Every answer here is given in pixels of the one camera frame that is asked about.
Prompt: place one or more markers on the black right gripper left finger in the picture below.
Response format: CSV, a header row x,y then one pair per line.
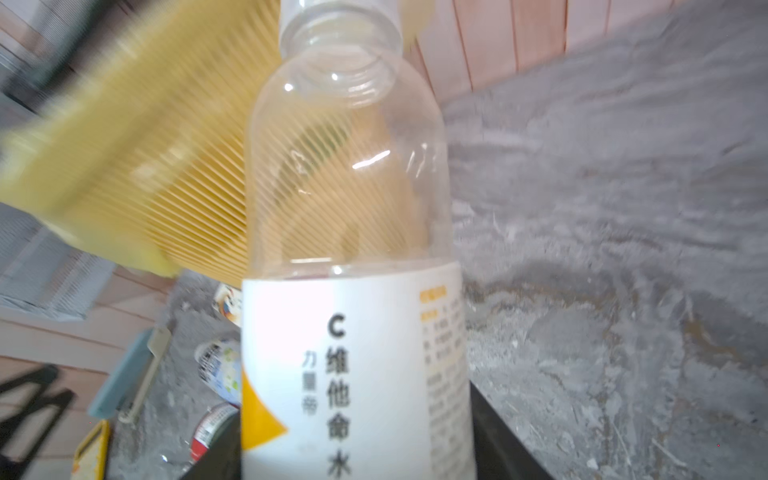
x,y
223,460

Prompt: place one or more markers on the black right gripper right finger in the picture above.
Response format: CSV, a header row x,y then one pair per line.
x,y
499,454

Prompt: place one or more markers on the red label clear bottle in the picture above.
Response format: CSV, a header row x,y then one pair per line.
x,y
209,429

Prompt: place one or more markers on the white yellow vitamin bottle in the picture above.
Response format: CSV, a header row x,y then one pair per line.
x,y
353,335

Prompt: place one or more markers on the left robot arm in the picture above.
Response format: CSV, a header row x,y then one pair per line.
x,y
39,401

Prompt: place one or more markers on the yellow ribbed trash bin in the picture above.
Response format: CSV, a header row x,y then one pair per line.
x,y
142,160

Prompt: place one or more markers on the oolong tea label bottle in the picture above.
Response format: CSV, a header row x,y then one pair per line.
x,y
219,367

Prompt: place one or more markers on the crane label clear bottle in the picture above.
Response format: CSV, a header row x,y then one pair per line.
x,y
228,302

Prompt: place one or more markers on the white wire mesh shelf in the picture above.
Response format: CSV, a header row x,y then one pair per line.
x,y
42,276

